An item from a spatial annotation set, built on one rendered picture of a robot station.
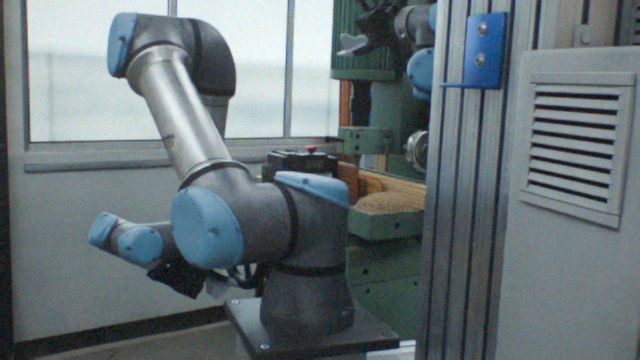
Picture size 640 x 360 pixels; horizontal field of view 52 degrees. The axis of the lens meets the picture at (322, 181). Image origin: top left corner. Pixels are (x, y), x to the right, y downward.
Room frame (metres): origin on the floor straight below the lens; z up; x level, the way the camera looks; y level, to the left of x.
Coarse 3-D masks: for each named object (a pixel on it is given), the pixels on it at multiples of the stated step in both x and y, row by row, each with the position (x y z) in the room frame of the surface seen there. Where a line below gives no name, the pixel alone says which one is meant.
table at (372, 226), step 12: (360, 216) 1.46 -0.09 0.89; (372, 216) 1.43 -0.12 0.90; (384, 216) 1.45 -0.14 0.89; (396, 216) 1.47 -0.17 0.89; (408, 216) 1.49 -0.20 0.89; (420, 216) 1.51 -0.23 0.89; (348, 228) 1.50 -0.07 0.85; (360, 228) 1.46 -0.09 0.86; (372, 228) 1.43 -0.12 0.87; (384, 228) 1.45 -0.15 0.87; (396, 228) 1.47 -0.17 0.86; (408, 228) 1.49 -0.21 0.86; (420, 228) 1.51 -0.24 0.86
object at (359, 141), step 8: (344, 128) 1.75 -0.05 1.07; (352, 128) 1.74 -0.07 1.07; (360, 128) 1.75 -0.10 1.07; (368, 128) 1.77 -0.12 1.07; (376, 128) 1.78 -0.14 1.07; (384, 128) 1.79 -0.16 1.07; (344, 136) 1.74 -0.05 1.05; (352, 136) 1.72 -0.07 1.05; (360, 136) 1.73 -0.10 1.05; (368, 136) 1.75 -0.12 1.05; (376, 136) 1.76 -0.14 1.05; (384, 136) 1.77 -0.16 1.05; (344, 144) 1.74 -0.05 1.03; (352, 144) 1.72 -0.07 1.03; (360, 144) 1.73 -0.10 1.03; (368, 144) 1.75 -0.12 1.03; (376, 144) 1.76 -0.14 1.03; (384, 144) 1.77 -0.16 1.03; (344, 152) 1.74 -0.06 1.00; (352, 152) 1.72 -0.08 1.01; (360, 152) 1.73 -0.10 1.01; (368, 152) 1.75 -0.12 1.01; (376, 152) 1.76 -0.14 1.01; (384, 152) 1.78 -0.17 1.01
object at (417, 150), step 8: (424, 128) 1.72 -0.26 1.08; (416, 136) 1.70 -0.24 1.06; (424, 136) 1.72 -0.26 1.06; (408, 144) 1.70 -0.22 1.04; (416, 144) 1.70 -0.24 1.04; (424, 144) 1.72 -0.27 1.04; (408, 152) 1.70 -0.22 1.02; (416, 152) 1.71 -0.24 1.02; (424, 152) 1.71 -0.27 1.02; (408, 160) 1.70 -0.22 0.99; (416, 160) 1.70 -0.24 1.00; (424, 160) 1.72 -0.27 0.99; (416, 168) 1.71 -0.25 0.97; (424, 168) 1.72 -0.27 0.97
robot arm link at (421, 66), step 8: (432, 48) 1.22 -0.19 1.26; (416, 56) 1.18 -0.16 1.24; (424, 56) 1.18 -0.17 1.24; (432, 56) 1.17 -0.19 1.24; (416, 64) 1.18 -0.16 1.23; (424, 64) 1.18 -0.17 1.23; (432, 64) 1.17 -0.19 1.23; (408, 72) 1.19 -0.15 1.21; (416, 72) 1.18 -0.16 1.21; (424, 72) 1.18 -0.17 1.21; (432, 72) 1.17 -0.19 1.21; (416, 80) 1.18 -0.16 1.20; (424, 80) 1.18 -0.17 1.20; (432, 80) 1.17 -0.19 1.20; (416, 88) 1.22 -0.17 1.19; (424, 88) 1.18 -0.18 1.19; (432, 88) 1.18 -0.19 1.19
